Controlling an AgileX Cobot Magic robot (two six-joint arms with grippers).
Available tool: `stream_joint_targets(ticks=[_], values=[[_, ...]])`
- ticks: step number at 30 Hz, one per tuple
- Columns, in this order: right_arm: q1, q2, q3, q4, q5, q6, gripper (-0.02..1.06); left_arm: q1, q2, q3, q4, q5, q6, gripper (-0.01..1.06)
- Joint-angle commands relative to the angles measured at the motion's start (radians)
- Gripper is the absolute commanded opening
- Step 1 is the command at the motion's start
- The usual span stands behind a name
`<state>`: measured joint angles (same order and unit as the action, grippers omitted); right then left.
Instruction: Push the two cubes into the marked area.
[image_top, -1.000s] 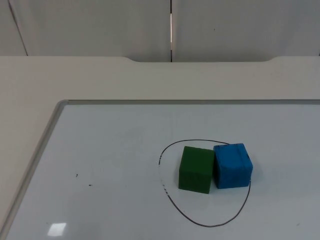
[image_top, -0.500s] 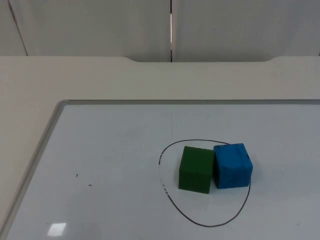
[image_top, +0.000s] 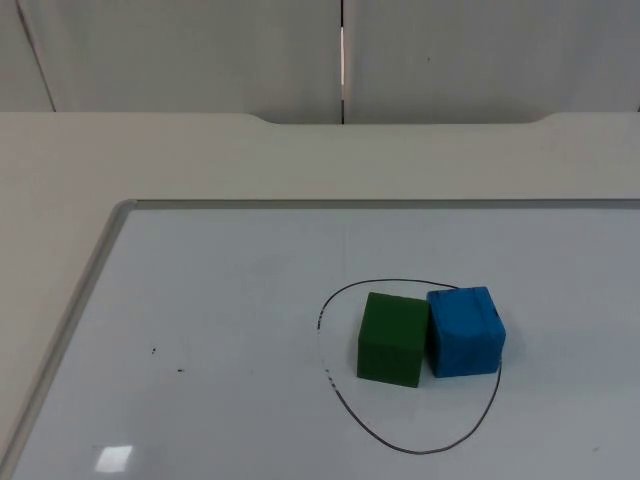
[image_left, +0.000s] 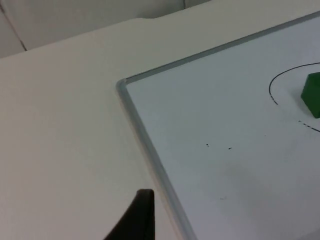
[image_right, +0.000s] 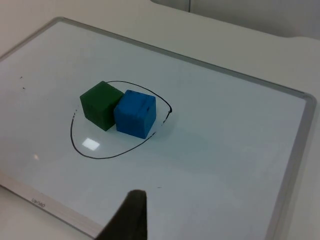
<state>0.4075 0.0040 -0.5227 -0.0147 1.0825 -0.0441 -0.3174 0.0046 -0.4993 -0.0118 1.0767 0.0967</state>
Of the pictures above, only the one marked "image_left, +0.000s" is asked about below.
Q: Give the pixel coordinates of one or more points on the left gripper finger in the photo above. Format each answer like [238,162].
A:
[140,220]

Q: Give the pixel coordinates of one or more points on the grey-framed whiteboard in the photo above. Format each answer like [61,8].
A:
[225,140]

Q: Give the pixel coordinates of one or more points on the green cube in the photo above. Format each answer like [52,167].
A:
[312,93]

